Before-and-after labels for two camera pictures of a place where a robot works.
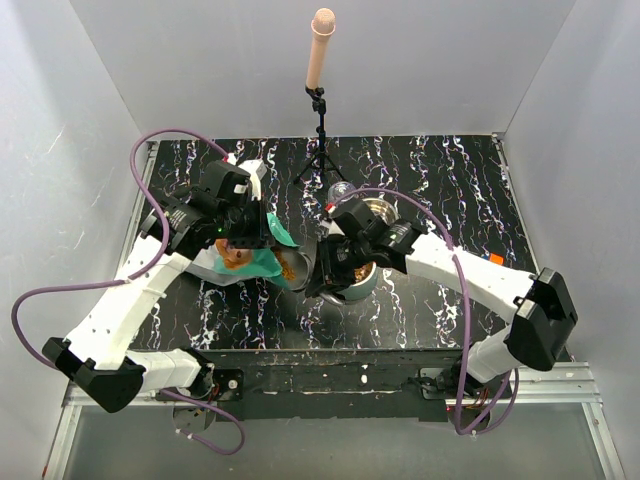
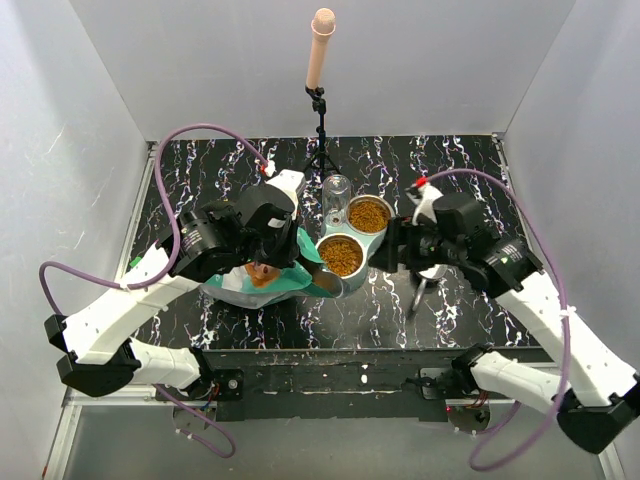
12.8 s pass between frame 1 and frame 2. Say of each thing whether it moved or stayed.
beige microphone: stayed
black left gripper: moved
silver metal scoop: moved
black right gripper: moved
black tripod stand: stayed
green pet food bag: moved
